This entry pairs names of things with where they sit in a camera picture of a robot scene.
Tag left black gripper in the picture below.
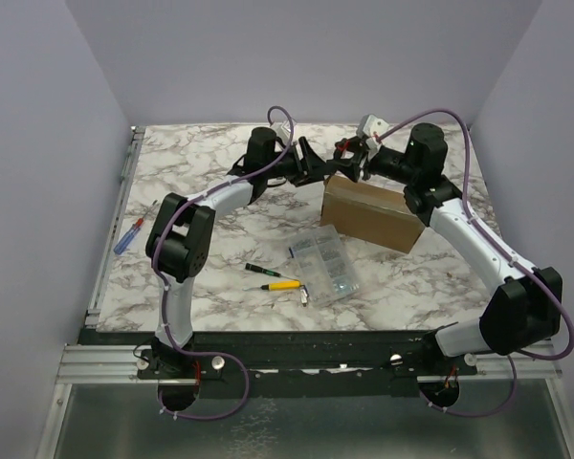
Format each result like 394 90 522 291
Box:
263 137 334 186

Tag brown cardboard express box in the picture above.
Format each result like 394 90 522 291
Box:
320 176 425 253

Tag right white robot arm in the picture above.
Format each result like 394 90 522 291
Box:
328 119 563 374

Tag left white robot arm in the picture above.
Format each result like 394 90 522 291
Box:
145 127 335 378

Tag clear plastic screw organizer box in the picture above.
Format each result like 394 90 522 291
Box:
286 225 361 306

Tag black green precision screwdriver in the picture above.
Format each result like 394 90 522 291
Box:
245 263 282 277

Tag small metal hex key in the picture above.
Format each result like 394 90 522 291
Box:
299 284 310 307

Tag red blue screwdriver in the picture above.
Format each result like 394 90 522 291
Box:
113 200 158 255

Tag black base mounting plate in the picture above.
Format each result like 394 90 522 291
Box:
137 331 476 399

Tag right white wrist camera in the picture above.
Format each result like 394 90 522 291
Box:
356 114 389 161

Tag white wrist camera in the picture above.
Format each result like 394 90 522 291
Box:
270 120 297 146
356 114 389 161

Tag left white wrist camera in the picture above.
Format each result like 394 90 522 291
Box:
270 120 297 146

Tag yellow handled screwdriver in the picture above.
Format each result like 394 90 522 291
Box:
244 280 302 292

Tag left side metal rail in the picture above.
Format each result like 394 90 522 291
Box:
85 125 146 319

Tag aluminium frame rail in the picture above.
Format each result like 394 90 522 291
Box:
37 345 574 458

